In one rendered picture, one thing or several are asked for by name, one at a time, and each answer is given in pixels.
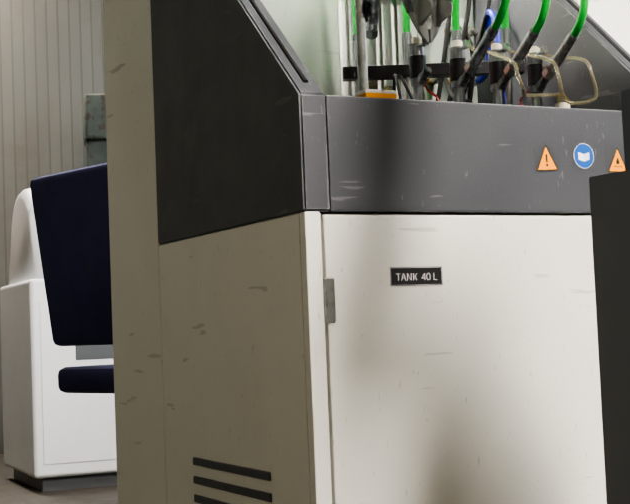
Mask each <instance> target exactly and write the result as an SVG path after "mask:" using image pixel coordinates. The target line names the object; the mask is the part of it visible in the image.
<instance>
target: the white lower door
mask: <svg viewBox="0 0 630 504"><path fill-rule="evenodd" d="M320 220H321V244H322V268H323V293H324V317H325V341H326V365H327V389H328V413H329V438H330V462H331V486H332V504H607V499H606V481H605V463H604V445H603V426H602V408H601V390H600V372H599V353H598V335H597V317H596V299H595V280H594V262H593V244H592V226H591V216H493V215H321V216H320Z"/></svg>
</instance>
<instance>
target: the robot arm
mask: <svg viewBox="0 0 630 504"><path fill-rule="evenodd" d="M402 2H403V5H404V7H405V10H406V12H407V14H409V17H410V19H411V21H412V23H413V25H414V27H415V28H416V30H417V32H418V33H419V35H420V36H421V37H422V39H423V40H424V41H425V42H426V43H432V42H433V41H434V39H435V38H436V36H437V35H438V32H439V30H440V27H441V24H442V23H443V22H444V21H445V20H446V19H447V18H448V17H449V16H450V15H451V13H452V11H453V4H452V2H450V1H447V0H402ZM426 23H427V25H426Z"/></svg>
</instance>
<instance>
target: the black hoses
mask: <svg viewBox="0 0 630 504"><path fill-rule="evenodd" d="M471 2H472V0H467V5H466V13H465V19H464V24H463V25H461V24H460V30H461V31H462V34H461V38H462V40H465V38H466V40H470V44H471V45H472V46H473V42H472V40H471V37H470V35H469V33H468V31H467V28H468V23H469V18H470V12H471ZM490 5H491V0H486V6H485V11H484V15H483V19H482V23H481V26H480V30H479V33H478V37H477V40H476V43H475V47H474V46H473V47H474V48H477V46H478V45H479V43H480V41H481V39H482V36H483V33H484V29H485V26H486V19H485V12H486V10H487V9H490ZM450 25H451V15H450V16H449V17H448V18H447V19H446V26H445V35H444V43H443V51H442V59H441V63H446V58H447V50H448V42H449V33H450ZM437 80H438V88H437V94H436V95H437V97H438V98H439V100H440V99H441V93H442V87H443V81H444V83H445V86H446V89H447V92H448V94H449V95H448V99H447V101H449V102H452V101H453V96H454V90H452V89H451V86H450V83H449V80H448V78H437ZM474 81H475V76H474V77H470V84H469V83H468V85H469V93H468V99H466V102H468V103H473V102H472V99H473V91H474ZM468 85H467V88H468ZM467 88H466V89H464V92H465V95H466V91H467Z"/></svg>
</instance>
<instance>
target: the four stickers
mask: <svg viewBox="0 0 630 504"><path fill-rule="evenodd" d="M572 144H573V159H574V169H595V159H594V144H593V143H575V142H572ZM535 157H536V168H537V172H540V171H558V160H557V149H556V144H548V145H535ZM607 161H608V173H614V172H620V171H625V161H624V148H623V147H607Z"/></svg>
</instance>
